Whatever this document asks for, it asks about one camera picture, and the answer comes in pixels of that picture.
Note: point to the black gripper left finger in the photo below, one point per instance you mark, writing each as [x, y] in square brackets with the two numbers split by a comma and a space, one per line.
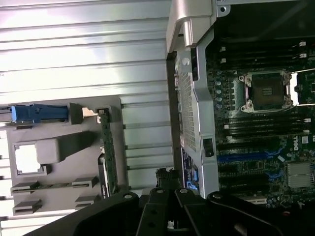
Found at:
[110, 216]

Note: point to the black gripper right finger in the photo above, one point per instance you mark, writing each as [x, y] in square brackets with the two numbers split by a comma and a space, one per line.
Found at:
[221, 216]

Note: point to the black expansion slot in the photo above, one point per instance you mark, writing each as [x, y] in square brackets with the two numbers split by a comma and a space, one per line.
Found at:
[242, 168]
[242, 180]
[242, 148]

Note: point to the blue sticker label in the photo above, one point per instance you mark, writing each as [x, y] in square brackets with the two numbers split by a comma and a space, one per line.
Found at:
[190, 169]

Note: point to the blue expansion slot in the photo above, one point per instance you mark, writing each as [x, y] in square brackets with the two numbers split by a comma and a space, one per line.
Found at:
[243, 157]

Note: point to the grey parts rack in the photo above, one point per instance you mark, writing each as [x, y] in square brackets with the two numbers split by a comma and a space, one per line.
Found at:
[73, 159]

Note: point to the green RAM memory stick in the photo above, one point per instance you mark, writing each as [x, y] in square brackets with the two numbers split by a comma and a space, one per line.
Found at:
[109, 147]

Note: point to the silver finned chipset heatsink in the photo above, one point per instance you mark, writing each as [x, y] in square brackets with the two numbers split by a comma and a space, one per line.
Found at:
[299, 174]

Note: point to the RAM slot white latches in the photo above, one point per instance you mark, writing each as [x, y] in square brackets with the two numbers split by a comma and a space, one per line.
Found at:
[261, 58]
[265, 123]
[265, 134]
[261, 46]

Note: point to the green Dell motherboard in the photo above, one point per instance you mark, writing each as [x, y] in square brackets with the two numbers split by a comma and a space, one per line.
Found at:
[290, 147]

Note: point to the silver open PC case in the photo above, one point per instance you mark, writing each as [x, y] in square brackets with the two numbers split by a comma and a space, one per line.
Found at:
[204, 110]

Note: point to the disk with blue caddy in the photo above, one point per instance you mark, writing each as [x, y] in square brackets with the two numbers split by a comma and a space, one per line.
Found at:
[41, 113]

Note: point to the metal socket cover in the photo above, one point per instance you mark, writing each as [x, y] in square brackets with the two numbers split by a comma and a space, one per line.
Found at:
[305, 88]

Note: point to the CPU socket with metal frame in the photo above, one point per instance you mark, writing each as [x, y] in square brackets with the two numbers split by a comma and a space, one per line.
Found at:
[267, 91]

